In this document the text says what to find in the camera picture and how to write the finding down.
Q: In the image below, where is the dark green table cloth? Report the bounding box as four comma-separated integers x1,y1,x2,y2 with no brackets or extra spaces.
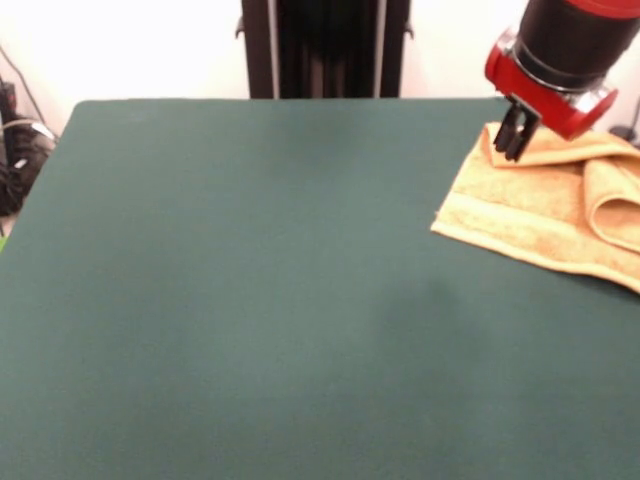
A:
0,98,640,480

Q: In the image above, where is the black and white cable heap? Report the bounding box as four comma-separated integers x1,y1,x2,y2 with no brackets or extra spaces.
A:
0,117,57,217

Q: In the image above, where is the tan terry towel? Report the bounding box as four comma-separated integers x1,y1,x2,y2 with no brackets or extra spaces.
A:
430,121,640,296

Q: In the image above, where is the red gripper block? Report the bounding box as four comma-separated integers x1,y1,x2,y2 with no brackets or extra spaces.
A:
483,28,620,164

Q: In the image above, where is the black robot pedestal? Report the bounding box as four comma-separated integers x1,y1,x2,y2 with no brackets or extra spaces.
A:
234,0,416,100

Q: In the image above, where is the grey pedestal leg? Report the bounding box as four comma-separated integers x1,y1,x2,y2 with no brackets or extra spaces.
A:
610,125,640,146

